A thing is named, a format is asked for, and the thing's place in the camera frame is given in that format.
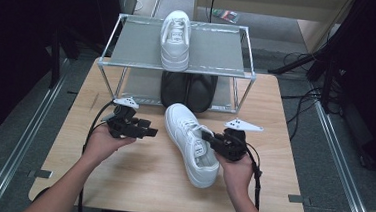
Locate black tripod stand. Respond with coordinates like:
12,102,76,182
265,0,362,116

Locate metal floor rail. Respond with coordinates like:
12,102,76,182
302,84,376,212
0,52,72,212

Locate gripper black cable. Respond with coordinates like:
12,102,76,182
240,144,265,212
77,99,115,212

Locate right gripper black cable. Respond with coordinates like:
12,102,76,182
240,144,265,212

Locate colourful packet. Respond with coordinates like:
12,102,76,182
211,7,241,24

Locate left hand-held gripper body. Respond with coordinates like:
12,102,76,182
100,94,145,141

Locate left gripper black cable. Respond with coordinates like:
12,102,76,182
77,99,115,212

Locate black floor cables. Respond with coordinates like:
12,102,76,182
277,51,329,143

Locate person's left hand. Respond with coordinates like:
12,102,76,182
83,123,138,165

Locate grey tape piece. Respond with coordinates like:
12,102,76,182
287,193,313,207
27,168,54,180

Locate beige wooden cabinet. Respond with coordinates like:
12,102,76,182
191,0,355,56

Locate person's right hand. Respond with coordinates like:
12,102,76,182
213,147,257,200

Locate black hanging cable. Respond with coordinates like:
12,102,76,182
208,0,216,24

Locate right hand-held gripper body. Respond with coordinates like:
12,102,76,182
211,117,265,165

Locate metal shoe rack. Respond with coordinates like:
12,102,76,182
94,12,260,116

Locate black metal stand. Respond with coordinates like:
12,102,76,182
48,25,82,91

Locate white sneaker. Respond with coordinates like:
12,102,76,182
159,101,225,190
157,8,195,73

